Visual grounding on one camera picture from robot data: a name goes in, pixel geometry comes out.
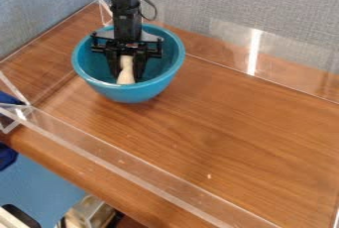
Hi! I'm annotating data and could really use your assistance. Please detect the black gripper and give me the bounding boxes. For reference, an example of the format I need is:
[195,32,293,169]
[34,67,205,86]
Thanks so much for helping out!
[89,31,162,81]

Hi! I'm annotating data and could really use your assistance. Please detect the clear acrylic front barrier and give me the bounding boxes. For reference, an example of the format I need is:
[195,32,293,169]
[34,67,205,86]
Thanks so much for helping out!
[0,69,283,228]

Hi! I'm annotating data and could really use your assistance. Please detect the clear acrylic barrier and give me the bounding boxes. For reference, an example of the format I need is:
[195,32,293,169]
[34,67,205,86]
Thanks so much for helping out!
[0,69,283,228]
[142,3,339,104]

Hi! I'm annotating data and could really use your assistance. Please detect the blue cloth object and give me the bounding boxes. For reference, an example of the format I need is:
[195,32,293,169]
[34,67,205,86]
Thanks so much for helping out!
[0,91,24,172]

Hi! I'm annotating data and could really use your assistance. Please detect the clear acrylic corner bracket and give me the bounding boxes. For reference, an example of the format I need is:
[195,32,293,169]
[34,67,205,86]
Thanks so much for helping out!
[97,0,112,26]

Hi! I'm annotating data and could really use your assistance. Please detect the black white object bottom left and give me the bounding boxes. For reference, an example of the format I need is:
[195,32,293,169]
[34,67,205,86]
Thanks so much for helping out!
[0,204,41,228]

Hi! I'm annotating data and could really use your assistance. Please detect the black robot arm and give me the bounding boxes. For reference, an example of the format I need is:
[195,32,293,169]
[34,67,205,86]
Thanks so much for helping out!
[90,0,162,84]

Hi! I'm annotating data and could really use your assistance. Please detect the clear acrylic back barrier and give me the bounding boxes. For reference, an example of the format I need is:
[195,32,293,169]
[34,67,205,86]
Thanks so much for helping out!
[142,3,339,104]

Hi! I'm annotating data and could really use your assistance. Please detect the blue bowl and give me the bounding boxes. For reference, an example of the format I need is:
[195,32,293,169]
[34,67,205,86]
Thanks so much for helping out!
[72,24,185,103]

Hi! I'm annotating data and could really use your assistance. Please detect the white brown toy mushroom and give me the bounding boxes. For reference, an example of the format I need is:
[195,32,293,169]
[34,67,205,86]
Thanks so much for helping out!
[116,56,134,84]

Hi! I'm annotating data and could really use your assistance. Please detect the black cable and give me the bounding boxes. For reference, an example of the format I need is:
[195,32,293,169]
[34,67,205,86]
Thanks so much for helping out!
[138,0,158,22]

